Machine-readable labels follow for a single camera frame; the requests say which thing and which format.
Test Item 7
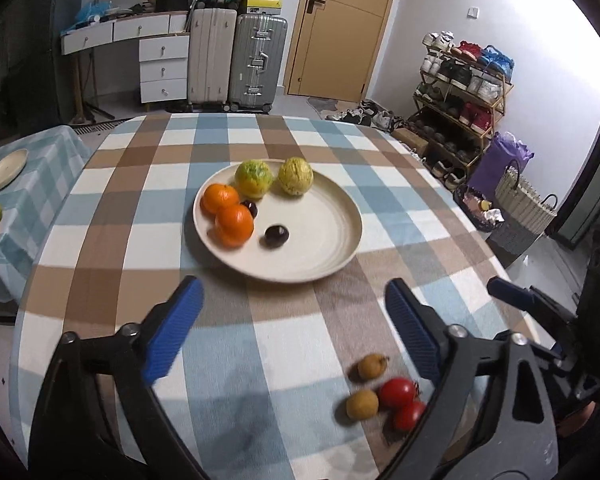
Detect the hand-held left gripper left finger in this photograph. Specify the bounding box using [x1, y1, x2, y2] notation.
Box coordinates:
[27, 274, 206, 480]

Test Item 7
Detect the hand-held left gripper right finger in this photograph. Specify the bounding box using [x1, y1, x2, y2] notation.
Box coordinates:
[380, 277, 561, 480]

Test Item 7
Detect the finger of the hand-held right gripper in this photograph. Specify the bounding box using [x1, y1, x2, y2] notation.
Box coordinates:
[495, 330, 583, 377]
[487, 276, 581, 327]

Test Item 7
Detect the orange mandarin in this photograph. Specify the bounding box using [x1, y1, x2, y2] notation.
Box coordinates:
[214, 203, 256, 249]
[200, 183, 241, 219]

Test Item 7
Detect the large beige plate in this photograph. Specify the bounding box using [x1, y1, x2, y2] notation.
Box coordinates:
[193, 162, 364, 284]

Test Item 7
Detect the green-yellow citrus fruit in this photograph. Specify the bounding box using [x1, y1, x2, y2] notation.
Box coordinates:
[234, 159, 274, 200]

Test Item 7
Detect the yellow bumpy citrus fruit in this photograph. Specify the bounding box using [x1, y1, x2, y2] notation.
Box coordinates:
[278, 156, 315, 197]

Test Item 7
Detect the grey fabric bin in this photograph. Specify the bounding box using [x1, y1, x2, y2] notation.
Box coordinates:
[487, 219, 536, 267]

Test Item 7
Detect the brown longan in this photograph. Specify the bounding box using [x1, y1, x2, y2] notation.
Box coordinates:
[357, 353, 390, 381]
[345, 388, 380, 421]

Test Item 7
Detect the red cherry tomato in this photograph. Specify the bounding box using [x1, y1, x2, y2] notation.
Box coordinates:
[392, 399, 427, 432]
[378, 377, 419, 409]

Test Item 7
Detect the dark round basket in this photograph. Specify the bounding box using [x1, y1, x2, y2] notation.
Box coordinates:
[452, 184, 504, 233]

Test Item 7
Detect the purple bag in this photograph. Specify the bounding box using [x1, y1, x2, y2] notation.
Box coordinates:
[467, 131, 535, 201]

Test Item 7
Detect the side table with checkered cloth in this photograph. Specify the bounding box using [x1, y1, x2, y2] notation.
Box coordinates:
[0, 124, 94, 307]

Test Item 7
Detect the brown cardboard box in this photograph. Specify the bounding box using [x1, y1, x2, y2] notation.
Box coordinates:
[390, 127, 430, 156]

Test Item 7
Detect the gold metal shoe rack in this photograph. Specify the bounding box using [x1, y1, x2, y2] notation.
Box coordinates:
[412, 32, 515, 189]

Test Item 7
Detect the pile of loose shoes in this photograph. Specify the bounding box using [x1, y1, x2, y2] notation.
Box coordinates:
[324, 99, 406, 134]

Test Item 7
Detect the small beige plate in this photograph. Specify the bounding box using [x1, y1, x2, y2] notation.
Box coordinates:
[0, 148, 30, 194]

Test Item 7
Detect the grey doormat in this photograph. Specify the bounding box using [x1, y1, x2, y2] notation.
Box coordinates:
[307, 95, 341, 116]

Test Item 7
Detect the white drawer cabinet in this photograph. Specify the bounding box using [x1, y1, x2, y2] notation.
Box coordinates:
[138, 35, 191, 106]

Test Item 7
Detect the beige suitcase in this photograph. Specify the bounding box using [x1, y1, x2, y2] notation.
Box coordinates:
[187, 7, 237, 106]

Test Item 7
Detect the silver suitcase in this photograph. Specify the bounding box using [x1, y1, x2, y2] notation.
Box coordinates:
[228, 13, 289, 114]

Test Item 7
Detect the wooden door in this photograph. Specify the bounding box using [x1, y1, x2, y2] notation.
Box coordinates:
[285, 0, 404, 104]

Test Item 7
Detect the white desk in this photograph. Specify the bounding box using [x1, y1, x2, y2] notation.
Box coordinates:
[61, 9, 191, 56]

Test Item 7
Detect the dark grey wardrobe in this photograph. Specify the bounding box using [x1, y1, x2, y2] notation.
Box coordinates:
[0, 0, 89, 133]

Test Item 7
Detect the blue plastic bag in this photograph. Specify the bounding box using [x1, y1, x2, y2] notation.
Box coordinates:
[74, 0, 114, 24]

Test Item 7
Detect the yellow and black shoebox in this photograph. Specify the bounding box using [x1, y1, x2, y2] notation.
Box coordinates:
[240, 0, 284, 16]

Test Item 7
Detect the woven basket with handles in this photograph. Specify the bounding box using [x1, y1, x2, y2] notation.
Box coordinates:
[494, 159, 559, 236]

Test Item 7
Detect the dark door frame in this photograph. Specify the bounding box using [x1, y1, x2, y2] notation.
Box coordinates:
[544, 57, 600, 252]

